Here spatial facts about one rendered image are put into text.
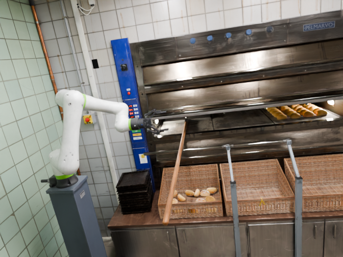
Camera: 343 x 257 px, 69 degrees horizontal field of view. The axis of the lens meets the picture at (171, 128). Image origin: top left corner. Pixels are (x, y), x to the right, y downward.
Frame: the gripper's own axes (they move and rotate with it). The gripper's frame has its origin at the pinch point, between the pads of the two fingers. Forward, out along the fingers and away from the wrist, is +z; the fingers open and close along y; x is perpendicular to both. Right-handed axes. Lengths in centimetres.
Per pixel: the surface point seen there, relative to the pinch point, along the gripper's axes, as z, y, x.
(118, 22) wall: -39, -80, -55
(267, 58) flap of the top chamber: 87, -31, -57
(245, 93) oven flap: 67, -3, -56
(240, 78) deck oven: 63, -17, -56
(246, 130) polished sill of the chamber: 66, 32, -56
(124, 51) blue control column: -37, -55, -52
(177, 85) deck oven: 6, -18, -55
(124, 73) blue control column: -41, -36, -52
